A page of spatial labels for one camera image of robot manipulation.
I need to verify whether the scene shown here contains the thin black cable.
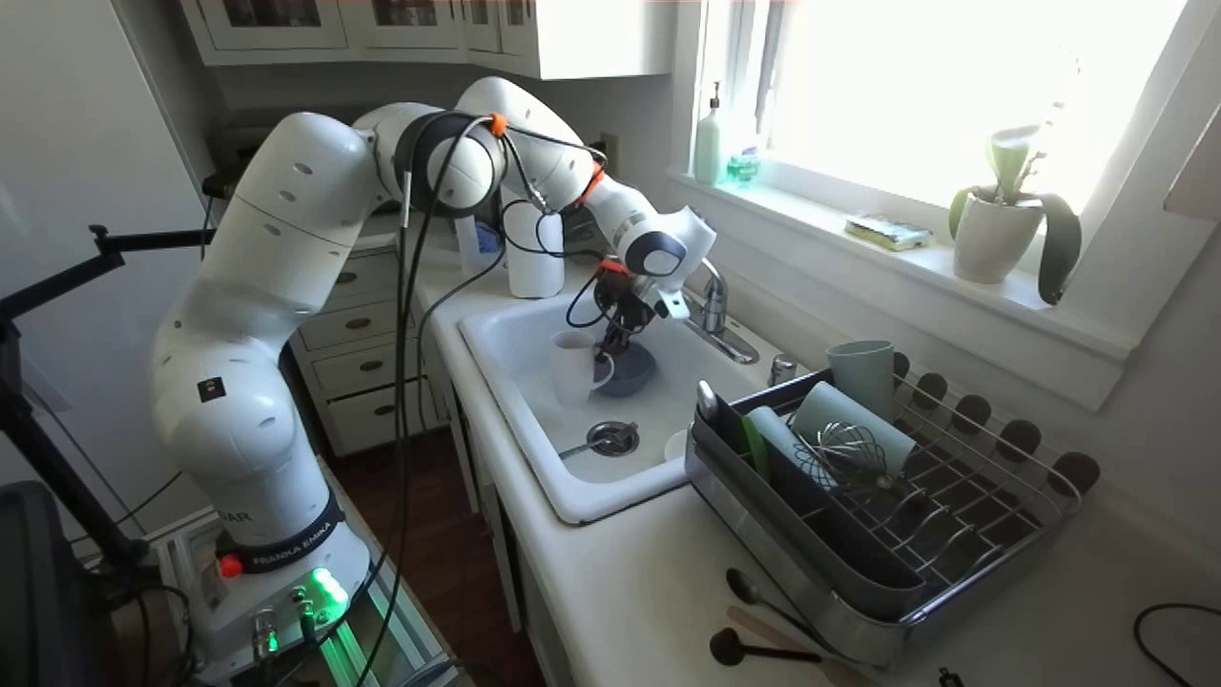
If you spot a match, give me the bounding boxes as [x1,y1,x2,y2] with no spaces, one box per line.
[1128,597,1221,687]

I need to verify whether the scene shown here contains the yellow green sponge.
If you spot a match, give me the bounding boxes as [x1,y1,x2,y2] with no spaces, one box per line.
[841,211,931,255]

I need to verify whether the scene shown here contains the black kitchen utensil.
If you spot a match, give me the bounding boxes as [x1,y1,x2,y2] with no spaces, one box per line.
[707,627,832,672]
[720,566,817,642]

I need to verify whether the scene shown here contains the chrome faucet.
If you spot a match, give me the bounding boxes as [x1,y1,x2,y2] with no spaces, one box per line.
[683,260,763,370]

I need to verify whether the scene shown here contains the white ceramic sink basin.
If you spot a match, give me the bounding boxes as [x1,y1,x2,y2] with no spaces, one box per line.
[454,286,787,530]

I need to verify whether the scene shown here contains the steel sink drain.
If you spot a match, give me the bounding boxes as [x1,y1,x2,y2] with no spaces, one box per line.
[585,417,645,459]

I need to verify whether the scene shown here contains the steel wire whisk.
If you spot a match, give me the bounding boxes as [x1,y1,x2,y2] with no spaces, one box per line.
[814,417,894,492]

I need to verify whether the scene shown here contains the white framed window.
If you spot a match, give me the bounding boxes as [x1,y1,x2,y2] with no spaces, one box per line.
[692,0,1221,213]

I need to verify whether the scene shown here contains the blue round dish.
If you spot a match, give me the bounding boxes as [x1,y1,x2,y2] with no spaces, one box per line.
[595,340,663,396]

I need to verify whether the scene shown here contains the white base cabinet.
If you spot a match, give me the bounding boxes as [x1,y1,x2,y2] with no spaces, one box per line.
[292,242,570,687]

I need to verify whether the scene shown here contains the robot base stand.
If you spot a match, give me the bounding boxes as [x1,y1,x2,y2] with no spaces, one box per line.
[156,508,460,687]

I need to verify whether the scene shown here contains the pale green soap bottle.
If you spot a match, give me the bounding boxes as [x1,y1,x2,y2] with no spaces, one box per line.
[692,81,725,186]

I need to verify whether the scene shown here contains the steel drying rack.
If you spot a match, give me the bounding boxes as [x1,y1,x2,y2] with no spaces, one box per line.
[683,367,1103,672]

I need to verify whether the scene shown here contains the green utensil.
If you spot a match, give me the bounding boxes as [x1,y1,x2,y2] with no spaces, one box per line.
[738,405,775,475]

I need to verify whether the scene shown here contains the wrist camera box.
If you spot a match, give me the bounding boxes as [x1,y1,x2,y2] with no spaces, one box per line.
[650,282,694,324]

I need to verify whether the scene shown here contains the white plant pot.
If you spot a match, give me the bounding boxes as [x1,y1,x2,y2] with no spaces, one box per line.
[949,186,1045,286]

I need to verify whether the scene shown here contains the thick paper towel roll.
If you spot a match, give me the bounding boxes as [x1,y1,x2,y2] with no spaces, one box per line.
[500,203,570,303]

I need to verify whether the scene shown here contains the white wall cabinet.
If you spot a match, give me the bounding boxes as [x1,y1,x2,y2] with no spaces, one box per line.
[175,0,680,85]

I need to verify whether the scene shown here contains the teal plastic cup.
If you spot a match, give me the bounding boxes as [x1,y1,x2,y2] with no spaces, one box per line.
[794,379,920,480]
[823,334,899,417]

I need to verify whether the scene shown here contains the black camera stand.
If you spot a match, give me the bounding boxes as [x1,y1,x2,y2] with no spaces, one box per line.
[0,220,221,601]

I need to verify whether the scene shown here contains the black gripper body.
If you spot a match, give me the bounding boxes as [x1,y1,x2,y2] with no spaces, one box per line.
[591,268,663,331]

